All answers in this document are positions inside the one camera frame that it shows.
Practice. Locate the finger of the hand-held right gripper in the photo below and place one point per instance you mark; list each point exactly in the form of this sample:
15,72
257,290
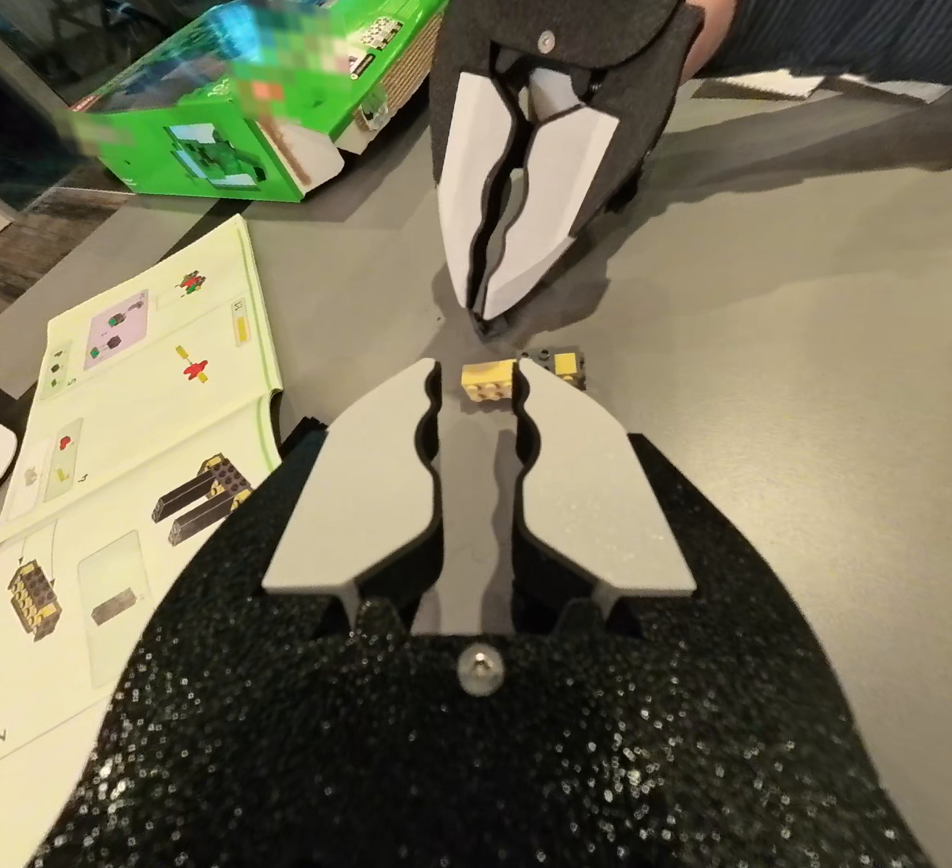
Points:
465,161
565,168

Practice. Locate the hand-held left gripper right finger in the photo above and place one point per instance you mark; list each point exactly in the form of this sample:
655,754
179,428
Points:
602,496

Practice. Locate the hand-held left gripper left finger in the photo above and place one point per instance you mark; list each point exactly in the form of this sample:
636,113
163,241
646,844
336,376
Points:
357,496

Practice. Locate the dark grey brick yellow tile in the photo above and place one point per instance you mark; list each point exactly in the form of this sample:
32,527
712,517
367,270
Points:
567,363

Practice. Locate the yellow and grey brick assembly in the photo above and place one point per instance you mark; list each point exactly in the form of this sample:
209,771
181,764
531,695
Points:
491,326

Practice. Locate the grey desk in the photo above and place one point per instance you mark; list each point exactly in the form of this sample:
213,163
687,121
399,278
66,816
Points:
781,362

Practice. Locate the black long brick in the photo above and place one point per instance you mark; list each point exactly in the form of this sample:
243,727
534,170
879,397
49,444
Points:
301,436

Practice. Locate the open instruction booklet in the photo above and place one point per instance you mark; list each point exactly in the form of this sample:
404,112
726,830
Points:
149,399

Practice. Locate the green cardboard toy box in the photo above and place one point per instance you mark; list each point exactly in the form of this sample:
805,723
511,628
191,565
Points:
141,161

